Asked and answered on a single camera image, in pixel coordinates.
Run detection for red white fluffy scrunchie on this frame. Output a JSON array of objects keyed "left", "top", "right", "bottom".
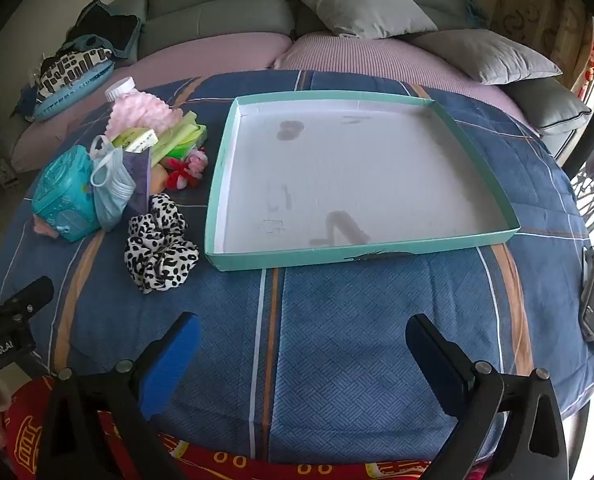
[{"left": 163, "top": 157, "right": 194, "bottom": 192}]

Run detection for teal shallow cardboard box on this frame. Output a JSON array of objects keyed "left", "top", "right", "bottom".
[{"left": 204, "top": 91, "right": 521, "bottom": 272}]

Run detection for black white patterned bag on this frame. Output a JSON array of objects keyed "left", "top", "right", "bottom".
[{"left": 36, "top": 47, "right": 115, "bottom": 103}]

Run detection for pink white knit cloth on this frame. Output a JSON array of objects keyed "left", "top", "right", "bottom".
[{"left": 104, "top": 91, "right": 183, "bottom": 147}]

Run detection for teal wet wipes pack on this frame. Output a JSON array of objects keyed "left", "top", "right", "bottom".
[{"left": 31, "top": 145, "right": 103, "bottom": 244}]

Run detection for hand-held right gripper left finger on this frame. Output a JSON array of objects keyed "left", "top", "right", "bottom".
[{"left": 30, "top": 311, "right": 203, "bottom": 480}]

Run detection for leopard print scrunchie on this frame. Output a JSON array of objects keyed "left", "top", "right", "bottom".
[{"left": 124, "top": 194, "right": 200, "bottom": 294}]

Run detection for pink white fluffy scrunchie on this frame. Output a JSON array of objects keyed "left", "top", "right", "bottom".
[{"left": 186, "top": 149, "right": 209, "bottom": 186}]

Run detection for light green cloth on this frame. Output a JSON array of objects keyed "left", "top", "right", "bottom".
[{"left": 147, "top": 112, "right": 198, "bottom": 166}]

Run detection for grey pillow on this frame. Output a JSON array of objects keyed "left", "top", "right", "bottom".
[
  {"left": 411, "top": 28, "right": 562, "bottom": 86},
  {"left": 291, "top": 0, "right": 439, "bottom": 40}
]

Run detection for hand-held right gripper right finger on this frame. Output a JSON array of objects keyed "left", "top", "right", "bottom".
[{"left": 405, "top": 314, "right": 570, "bottom": 480}]

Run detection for blue plaid blanket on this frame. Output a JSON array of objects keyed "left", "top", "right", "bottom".
[{"left": 0, "top": 70, "right": 594, "bottom": 466}]

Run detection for blue inflatable cushion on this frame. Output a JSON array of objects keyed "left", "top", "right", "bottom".
[{"left": 31, "top": 62, "right": 115, "bottom": 122}]

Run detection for white plastic bottle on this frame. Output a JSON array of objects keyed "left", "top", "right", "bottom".
[{"left": 104, "top": 77, "right": 140, "bottom": 110}]

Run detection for grey sofa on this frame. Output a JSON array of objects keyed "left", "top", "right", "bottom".
[{"left": 0, "top": 0, "right": 594, "bottom": 161}]

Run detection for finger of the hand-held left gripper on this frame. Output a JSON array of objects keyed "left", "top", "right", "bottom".
[{"left": 0, "top": 276, "right": 55, "bottom": 322}]

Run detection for pink covered seat cushion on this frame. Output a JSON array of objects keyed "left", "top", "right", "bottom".
[
  {"left": 272, "top": 31, "right": 540, "bottom": 136},
  {"left": 10, "top": 31, "right": 290, "bottom": 173}
]

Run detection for white green tissue pack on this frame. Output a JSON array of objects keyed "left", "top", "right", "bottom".
[{"left": 111, "top": 128, "right": 159, "bottom": 155}]

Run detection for black ornate metal rack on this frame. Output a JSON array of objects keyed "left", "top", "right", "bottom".
[{"left": 569, "top": 160, "right": 594, "bottom": 231}]

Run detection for purple cloth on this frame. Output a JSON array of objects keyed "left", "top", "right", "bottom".
[{"left": 122, "top": 152, "right": 153, "bottom": 211}]

